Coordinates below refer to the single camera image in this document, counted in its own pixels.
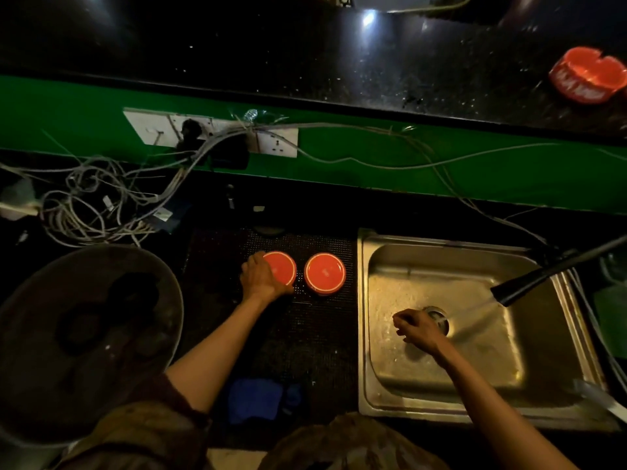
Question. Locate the person's right hand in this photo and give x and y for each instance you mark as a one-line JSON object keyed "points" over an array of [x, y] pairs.
{"points": [[423, 332]]}

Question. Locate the person's left hand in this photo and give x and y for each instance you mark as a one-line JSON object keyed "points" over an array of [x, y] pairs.
{"points": [[259, 281]]}

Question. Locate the person's left thumb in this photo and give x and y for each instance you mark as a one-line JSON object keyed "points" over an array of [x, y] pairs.
{"points": [[285, 290]]}

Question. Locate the person's right fingers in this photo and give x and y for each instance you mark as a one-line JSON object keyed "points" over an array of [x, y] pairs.
{"points": [[404, 323]]}

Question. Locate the red round ashtray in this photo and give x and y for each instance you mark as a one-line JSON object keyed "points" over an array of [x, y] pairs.
{"points": [[325, 273], [283, 266]]}

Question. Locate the person's right forearm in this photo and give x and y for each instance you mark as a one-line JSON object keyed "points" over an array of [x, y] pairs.
{"points": [[490, 411]]}

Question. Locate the person's left forearm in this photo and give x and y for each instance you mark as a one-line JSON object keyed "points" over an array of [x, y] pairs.
{"points": [[220, 347]]}

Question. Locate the metal sink drain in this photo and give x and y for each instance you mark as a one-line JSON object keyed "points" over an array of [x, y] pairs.
{"points": [[439, 313]]}

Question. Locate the black perforated mat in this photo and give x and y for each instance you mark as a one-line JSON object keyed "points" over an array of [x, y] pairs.
{"points": [[313, 342]]}

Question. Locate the stainless steel sink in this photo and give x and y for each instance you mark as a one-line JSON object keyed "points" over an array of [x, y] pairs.
{"points": [[490, 371]]}

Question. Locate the blue cloth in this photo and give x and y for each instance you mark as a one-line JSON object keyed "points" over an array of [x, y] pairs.
{"points": [[254, 400]]}

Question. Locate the black faucet spout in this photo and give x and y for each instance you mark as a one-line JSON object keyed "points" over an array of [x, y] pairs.
{"points": [[521, 283]]}

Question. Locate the black power adapter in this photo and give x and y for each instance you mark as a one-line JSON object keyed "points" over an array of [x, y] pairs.
{"points": [[230, 152]]}

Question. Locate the clear plastic wrap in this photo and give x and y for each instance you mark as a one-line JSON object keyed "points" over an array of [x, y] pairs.
{"points": [[252, 115]]}

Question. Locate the black plug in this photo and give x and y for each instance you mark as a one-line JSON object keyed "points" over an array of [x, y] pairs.
{"points": [[191, 134]]}

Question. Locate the person's camouflage shirt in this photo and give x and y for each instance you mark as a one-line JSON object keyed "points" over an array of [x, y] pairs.
{"points": [[147, 435]]}

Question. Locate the flat metal utensil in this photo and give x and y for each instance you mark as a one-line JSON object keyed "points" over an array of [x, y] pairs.
{"points": [[600, 398]]}

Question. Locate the large round metal tray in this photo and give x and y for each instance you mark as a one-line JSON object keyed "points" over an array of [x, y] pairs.
{"points": [[73, 337]]}

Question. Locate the red notched ashtray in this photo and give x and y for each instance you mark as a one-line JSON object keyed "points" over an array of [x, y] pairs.
{"points": [[588, 75]]}

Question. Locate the white wall socket panel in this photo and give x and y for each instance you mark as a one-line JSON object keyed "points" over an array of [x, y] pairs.
{"points": [[147, 126]]}

